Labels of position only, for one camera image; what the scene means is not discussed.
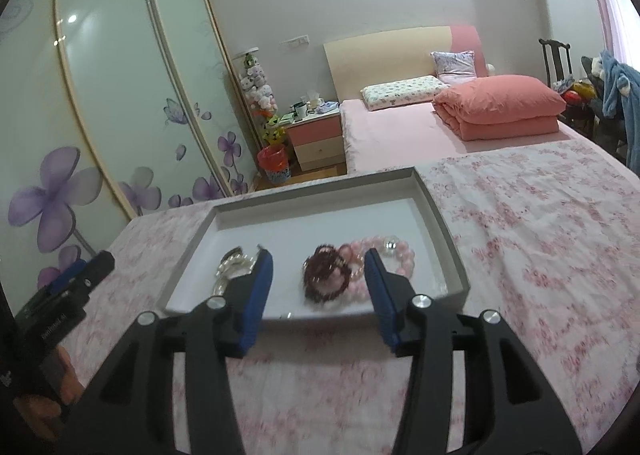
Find dark wooden chair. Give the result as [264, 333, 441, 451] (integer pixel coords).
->
[538, 37, 574, 89]

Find beige pink headboard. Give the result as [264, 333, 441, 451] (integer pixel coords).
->
[323, 24, 489, 104]

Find hanging plush toys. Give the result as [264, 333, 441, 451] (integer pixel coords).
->
[238, 48, 286, 146]

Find white pearl bracelet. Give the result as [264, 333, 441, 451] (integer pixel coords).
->
[212, 257, 256, 295]

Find blue garment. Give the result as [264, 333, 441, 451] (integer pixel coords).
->
[597, 50, 640, 166]

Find pink bead bracelet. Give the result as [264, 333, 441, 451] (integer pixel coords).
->
[337, 233, 417, 294]

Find person's left hand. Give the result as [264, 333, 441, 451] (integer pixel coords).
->
[12, 344, 84, 423]

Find red yellow toy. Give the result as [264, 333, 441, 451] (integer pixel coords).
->
[559, 80, 601, 109]

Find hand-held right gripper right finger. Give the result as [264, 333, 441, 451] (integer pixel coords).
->
[363, 248, 583, 455]

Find floral pink bed sheet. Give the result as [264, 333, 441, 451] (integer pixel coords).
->
[55, 137, 640, 455]

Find small lavender pillow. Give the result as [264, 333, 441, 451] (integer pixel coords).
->
[429, 50, 476, 84]

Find white printed pillow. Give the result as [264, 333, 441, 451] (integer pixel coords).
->
[360, 74, 451, 111]

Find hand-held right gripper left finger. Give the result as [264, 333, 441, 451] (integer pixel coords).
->
[57, 249, 275, 455]

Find grey cardboard tray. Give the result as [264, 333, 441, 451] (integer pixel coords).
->
[156, 166, 471, 322]

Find dark red bead bracelet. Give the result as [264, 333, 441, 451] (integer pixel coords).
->
[302, 243, 351, 306]

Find red waste bin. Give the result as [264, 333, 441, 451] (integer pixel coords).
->
[257, 144, 291, 182]

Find folded coral quilt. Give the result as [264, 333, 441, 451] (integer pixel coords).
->
[431, 74, 568, 142]

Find floral glass door wardrobe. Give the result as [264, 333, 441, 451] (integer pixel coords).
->
[0, 0, 259, 297]

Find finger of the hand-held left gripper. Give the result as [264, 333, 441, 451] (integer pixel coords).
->
[64, 250, 116, 292]
[37, 257, 89, 297]

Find pink beige nightstand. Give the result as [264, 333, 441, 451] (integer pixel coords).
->
[284, 107, 347, 172]

